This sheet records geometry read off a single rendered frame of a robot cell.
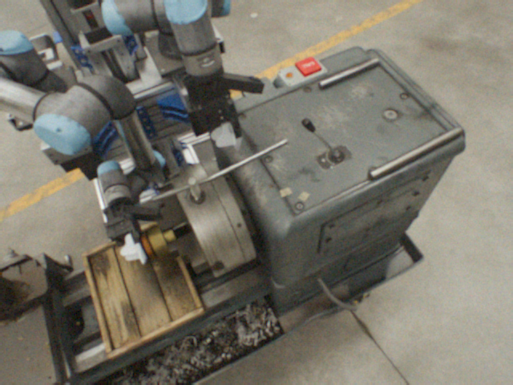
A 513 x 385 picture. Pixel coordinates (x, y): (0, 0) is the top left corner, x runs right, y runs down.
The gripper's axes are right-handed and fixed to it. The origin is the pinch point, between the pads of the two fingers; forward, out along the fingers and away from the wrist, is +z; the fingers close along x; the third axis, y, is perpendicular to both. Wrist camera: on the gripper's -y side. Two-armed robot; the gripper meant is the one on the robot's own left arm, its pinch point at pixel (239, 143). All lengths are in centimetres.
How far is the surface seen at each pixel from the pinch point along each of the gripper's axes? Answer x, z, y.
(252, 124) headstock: -11.0, 3.3, -7.4
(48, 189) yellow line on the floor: -166, 83, 98
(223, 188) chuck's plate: 1.0, 9.5, 7.2
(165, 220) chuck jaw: -6.4, 17.6, 24.1
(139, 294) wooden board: -9, 43, 42
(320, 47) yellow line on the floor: -193, 74, -131
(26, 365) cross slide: 1, 37, 74
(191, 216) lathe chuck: 3.8, 11.3, 17.1
